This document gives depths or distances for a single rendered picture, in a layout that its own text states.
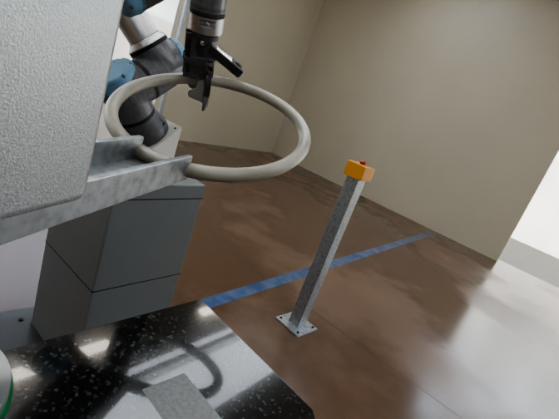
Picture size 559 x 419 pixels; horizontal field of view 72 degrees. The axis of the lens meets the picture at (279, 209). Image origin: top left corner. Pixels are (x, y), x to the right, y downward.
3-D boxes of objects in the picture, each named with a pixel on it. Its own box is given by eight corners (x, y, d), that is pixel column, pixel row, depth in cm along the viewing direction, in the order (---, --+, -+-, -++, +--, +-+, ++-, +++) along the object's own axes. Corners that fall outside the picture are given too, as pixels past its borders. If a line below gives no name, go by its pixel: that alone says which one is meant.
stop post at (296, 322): (317, 330, 246) (386, 171, 215) (297, 337, 231) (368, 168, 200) (294, 312, 258) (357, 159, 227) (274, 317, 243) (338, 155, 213)
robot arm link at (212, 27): (223, 12, 104) (225, 22, 97) (221, 31, 107) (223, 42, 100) (189, 5, 102) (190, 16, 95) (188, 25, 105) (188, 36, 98)
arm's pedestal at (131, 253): (12, 321, 170) (42, 136, 147) (118, 296, 211) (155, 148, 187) (63, 398, 144) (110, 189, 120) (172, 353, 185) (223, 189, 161)
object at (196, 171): (268, 217, 73) (271, 204, 71) (51, 127, 80) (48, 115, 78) (328, 121, 111) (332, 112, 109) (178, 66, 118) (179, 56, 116)
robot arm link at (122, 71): (106, 116, 143) (80, 74, 130) (142, 93, 150) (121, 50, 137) (127, 130, 136) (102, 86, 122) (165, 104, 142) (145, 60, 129)
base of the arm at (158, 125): (111, 139, 151) (98, 118, 144) (150, 112, 159) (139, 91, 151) (139, 155, 141) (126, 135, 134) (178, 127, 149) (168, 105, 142)
